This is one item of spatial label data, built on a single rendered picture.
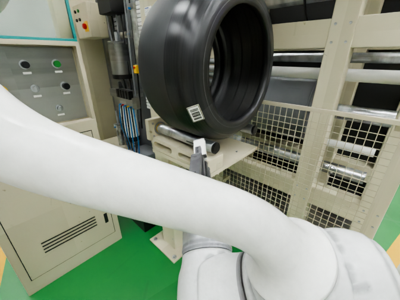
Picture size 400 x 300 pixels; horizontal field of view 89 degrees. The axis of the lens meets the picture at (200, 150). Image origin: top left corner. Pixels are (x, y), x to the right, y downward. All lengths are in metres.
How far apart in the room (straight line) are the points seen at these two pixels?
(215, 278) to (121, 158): 0.22
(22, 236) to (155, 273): 0.73
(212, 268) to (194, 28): 0.56
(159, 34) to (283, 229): 0.61
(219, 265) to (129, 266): 1.24
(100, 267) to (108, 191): 1.44
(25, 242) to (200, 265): 1.18
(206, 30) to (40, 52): 0.81
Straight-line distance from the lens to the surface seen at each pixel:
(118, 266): 1.57
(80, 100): 1.27
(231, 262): 0.34
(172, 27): 0.66
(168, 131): 0.90
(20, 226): 1.38
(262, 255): 0.22
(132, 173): 0.18
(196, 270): 0.36
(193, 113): 0.66
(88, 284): 1.56
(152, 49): 0.71
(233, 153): 0.95
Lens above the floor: 1.21
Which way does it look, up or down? 25 degrees down
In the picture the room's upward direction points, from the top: straight up
